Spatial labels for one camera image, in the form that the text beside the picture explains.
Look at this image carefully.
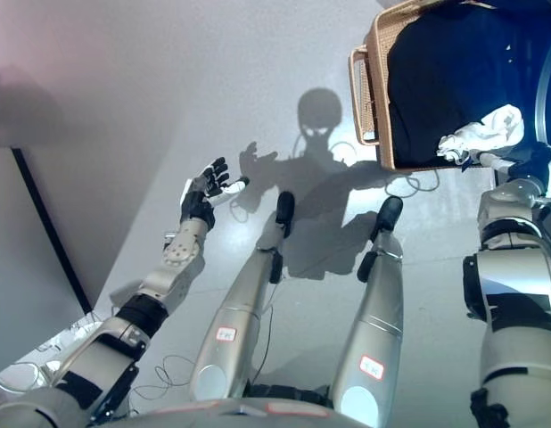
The white garment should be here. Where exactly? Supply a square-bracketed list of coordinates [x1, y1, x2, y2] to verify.
[437, 103, 525, 165]

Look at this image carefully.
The black right robot foot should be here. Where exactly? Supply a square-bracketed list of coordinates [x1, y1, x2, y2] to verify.
[373, 195, 405, 234]

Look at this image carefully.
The woven tan laundry basket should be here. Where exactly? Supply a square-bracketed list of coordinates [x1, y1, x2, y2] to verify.
[349, 0, 502, 175]

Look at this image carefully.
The black robot foot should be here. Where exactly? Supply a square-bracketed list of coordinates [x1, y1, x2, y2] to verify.
[274, 191, 297, 238]
[373, 195, 405, 234]

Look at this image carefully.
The silver left robot leg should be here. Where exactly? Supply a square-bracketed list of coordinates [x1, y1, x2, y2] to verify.
[188, 222, 288, 402]

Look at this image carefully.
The silver right robot leg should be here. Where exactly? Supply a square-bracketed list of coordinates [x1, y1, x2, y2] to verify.
[331, 226, 405, 420]

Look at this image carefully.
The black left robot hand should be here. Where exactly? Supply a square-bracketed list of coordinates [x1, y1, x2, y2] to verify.
[179, 155, 251, 233]

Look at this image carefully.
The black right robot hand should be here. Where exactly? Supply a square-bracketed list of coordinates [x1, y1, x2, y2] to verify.
[479, 144, 551, 197]

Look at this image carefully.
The dark navy garment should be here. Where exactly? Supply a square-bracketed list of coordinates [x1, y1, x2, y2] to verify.
[385, 1, 548, 169]

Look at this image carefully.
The silver robot leg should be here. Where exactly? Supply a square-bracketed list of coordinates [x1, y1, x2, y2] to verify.
[331, 226, 405, 420]
[188, 222, 288, 402]

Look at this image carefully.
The black baseboard strip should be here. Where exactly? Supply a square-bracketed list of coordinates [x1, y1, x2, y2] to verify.
[10, 146, 95, 314]

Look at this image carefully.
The grey robot torso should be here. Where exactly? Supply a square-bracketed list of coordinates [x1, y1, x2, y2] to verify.
[0, 385, 348, 428]

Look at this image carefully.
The black left robot foot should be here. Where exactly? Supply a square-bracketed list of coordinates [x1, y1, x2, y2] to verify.
[274, 191, 297, 238]

